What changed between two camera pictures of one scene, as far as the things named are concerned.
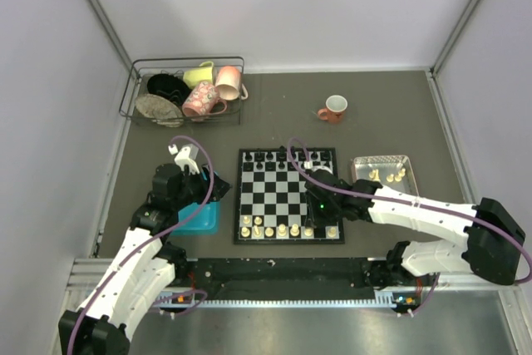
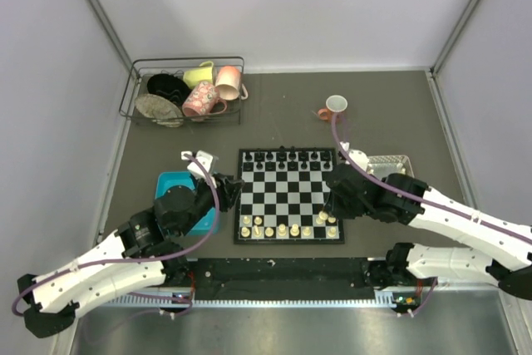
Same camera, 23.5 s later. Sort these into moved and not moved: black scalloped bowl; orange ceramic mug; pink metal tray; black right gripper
Moved: black right gripper
Not moved: orange ceramic mug; black scalloped bowl; pink metal tray
